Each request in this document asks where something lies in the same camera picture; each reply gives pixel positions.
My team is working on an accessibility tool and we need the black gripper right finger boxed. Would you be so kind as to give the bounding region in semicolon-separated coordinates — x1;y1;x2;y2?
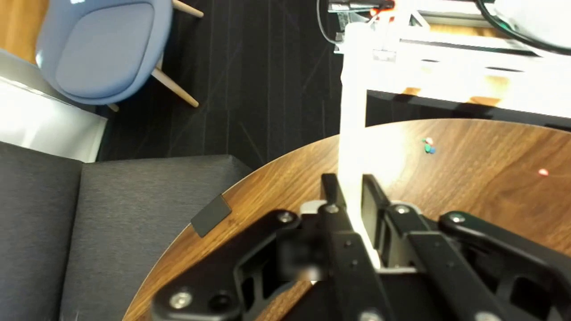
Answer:
362;174;571;321

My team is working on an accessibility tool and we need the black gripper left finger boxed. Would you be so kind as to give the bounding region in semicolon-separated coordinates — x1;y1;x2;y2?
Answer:
149;174;394;321

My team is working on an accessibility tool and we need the black tape strip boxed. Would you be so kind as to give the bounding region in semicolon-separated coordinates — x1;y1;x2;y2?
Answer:
189;195;233;238

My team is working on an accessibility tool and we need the dark bench cushion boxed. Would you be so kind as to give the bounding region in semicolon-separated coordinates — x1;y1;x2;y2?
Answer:
0;142;253;321

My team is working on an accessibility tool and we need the grey blue chair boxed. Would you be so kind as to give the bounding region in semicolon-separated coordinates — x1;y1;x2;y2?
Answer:
33;0;205;113

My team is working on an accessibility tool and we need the thick black cable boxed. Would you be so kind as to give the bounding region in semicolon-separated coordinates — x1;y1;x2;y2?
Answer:
472;0;571;58

